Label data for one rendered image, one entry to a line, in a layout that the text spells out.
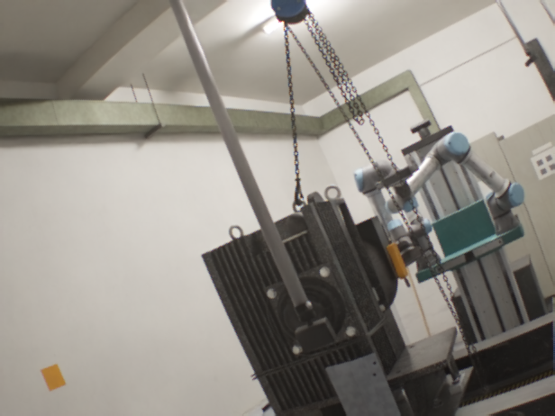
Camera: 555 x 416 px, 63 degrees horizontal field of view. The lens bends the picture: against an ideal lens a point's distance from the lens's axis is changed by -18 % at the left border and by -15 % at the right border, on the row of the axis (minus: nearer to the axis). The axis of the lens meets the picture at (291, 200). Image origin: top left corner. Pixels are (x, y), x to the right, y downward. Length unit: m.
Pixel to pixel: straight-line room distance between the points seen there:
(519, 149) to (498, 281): 1.92
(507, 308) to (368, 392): 1.52
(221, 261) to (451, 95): 3.47
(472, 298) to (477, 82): 2.54
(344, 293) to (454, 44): 3.63
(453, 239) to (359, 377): 1.40
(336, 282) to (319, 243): 0.15
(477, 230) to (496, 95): 2.29
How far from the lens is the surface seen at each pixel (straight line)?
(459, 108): 5.04
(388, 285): 2.30
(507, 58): 5.05
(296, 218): 1.90
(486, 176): 2.62
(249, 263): 1.99
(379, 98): 5.13
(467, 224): 2.95
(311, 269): 1.88
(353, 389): 1.80
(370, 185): 2.79
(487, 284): 3.08
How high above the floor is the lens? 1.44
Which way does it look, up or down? 6 degrees up
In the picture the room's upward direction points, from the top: 23 degrees counter-clockwise
